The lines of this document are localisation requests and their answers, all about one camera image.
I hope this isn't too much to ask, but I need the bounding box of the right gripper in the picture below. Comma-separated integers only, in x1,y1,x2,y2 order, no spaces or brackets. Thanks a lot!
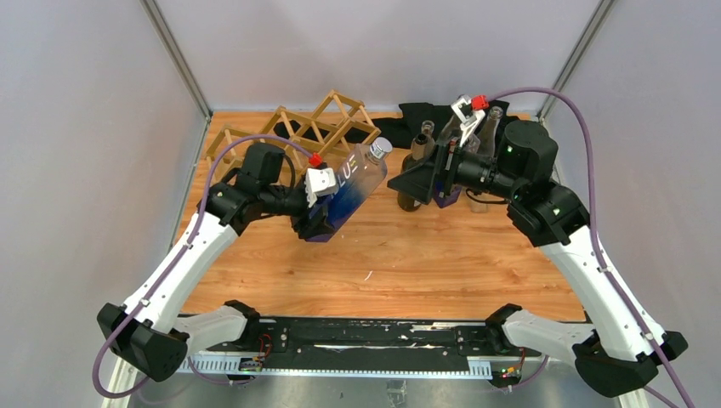
387,127,524,205

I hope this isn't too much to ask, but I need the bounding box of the dark brown wine bottle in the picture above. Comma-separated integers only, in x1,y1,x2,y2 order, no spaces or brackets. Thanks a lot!
396,132,438,213

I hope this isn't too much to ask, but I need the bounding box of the small clear bottle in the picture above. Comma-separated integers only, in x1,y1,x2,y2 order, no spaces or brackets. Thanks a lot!
421,120,435,139

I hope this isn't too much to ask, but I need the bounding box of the blue square bottle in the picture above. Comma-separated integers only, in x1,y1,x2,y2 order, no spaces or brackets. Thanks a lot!
434,186,463,208
328,137,393,235

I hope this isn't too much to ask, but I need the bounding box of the clear bottle pale label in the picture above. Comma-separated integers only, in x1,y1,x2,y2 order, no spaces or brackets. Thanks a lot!
477,106,504,156

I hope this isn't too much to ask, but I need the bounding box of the wooden wine rack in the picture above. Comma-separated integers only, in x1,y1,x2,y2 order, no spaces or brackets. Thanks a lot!
204,90,381,182

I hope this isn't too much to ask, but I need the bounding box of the clear bottle black gold label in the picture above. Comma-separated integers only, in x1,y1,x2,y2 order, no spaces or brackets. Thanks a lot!
436,94,473,142

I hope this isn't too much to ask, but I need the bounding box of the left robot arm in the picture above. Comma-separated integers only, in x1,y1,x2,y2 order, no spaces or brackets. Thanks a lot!
97,143,338,382

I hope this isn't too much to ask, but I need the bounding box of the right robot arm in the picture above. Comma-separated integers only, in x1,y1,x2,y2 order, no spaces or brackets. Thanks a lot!
388,120,688,398

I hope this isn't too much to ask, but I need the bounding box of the black cloth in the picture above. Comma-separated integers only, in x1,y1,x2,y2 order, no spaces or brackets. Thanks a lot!
273,100,525,149

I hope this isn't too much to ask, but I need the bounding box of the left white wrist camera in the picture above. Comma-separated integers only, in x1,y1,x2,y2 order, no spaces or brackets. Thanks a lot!
304,167,339,208

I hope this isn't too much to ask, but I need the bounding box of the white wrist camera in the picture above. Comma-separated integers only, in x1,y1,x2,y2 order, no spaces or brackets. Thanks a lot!
451,94,489,147
304,167,339,208

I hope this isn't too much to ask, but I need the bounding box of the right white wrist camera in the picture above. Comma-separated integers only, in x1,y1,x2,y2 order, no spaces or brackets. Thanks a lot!
451,94,489,147

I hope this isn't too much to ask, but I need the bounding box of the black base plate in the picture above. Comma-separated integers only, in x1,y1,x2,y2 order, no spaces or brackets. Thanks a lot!
210,316,540,375

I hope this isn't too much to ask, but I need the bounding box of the aluminium rail frame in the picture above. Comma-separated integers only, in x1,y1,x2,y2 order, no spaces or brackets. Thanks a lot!
101,314,649,408

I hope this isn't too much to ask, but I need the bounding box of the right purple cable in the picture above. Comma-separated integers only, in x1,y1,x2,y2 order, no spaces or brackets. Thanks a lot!
470,86,696,408

